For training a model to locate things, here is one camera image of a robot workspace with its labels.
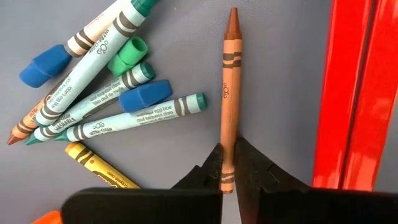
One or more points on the tan brown crayon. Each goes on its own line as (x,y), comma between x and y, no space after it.
(231,93)

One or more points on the cream-wrapped crayon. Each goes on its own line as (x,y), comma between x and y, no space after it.
(90,34)

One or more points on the yellow crayon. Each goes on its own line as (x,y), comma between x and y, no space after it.
(99,166)

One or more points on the green eraser cap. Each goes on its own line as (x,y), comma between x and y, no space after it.
(127,56)

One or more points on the blue eraser cap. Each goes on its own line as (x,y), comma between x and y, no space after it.
(144,96)
(45,65)

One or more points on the red-brown crayon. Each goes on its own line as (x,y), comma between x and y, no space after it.
(26,127)

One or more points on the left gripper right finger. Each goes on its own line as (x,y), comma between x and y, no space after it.
(295,205)

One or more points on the teal crayon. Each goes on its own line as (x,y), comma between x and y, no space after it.
(90,105)
(93,59)
(130,119)

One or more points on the red desk lamp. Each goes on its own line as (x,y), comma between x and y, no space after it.
(342,93)

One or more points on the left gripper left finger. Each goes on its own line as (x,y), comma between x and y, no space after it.
(140,205)

